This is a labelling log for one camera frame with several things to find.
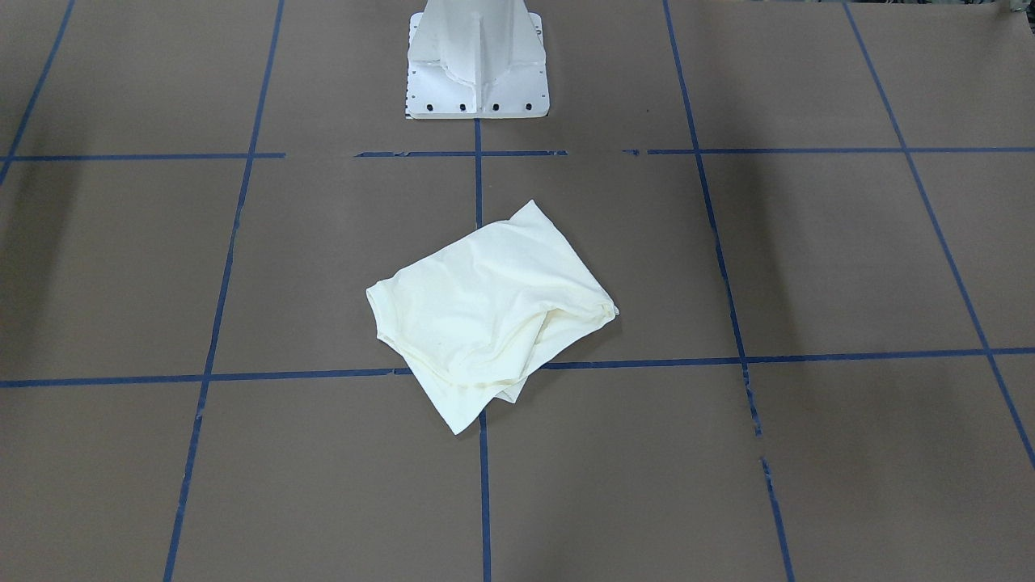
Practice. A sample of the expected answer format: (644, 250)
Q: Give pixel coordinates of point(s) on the cream long-sleeve cat shirt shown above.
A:
(475, 319)

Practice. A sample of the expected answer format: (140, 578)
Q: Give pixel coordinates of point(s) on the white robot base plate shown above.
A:
(476, 60)

